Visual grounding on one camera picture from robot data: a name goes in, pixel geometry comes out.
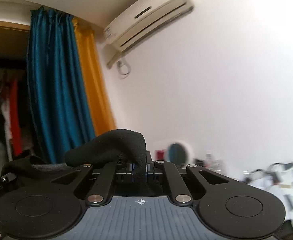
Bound geometric patterned bed sheet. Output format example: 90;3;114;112
243;161;293;227

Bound round white framed mirror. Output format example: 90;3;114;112
165;140;194;168

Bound orange yellow curtain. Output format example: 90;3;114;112
72;17;116;136

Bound teal blue curtain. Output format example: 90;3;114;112
27;7;95;164

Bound black garment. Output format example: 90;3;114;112
1;129;151;196

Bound red hanging garment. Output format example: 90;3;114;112
9;77;22;157

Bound white wall air conditioner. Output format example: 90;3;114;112
104;0;194;69

